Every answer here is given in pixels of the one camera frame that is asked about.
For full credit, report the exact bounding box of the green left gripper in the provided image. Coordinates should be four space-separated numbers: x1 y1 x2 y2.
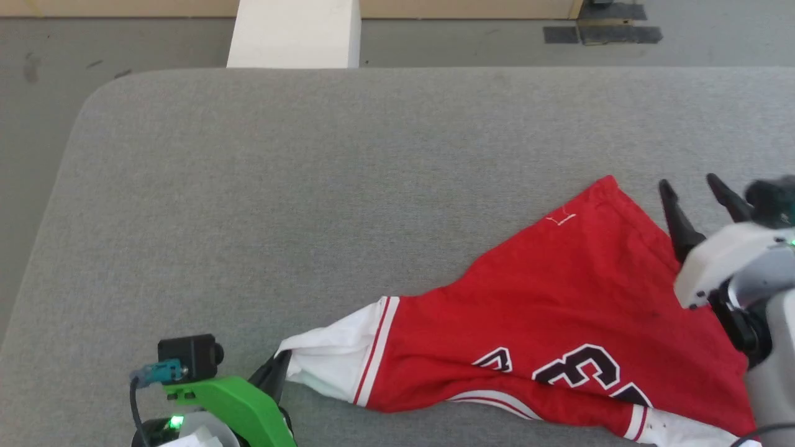
161 350 298 447

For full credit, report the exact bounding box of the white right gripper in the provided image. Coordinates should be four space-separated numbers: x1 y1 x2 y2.
658 173 795 310

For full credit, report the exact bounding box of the black cable teal plug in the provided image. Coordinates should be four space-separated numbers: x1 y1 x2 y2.
730 422 795 447
129 360 188 447

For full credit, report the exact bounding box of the white box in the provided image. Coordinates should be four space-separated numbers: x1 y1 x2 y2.
226 0 362 69

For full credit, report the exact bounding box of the black right cable teal plug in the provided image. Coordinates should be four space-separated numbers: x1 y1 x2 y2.
730 422 795 447

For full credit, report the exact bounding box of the black left cable teal plug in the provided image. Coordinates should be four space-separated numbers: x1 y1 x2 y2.
129 360 188 447

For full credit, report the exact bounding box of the lemon print partition screen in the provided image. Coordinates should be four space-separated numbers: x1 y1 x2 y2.
0 0 585 20

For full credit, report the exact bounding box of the grey fabric sofa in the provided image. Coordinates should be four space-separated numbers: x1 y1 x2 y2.
0 67 795 447

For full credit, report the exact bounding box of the red and white jersey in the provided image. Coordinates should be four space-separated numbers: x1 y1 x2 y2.
276 175 762 447

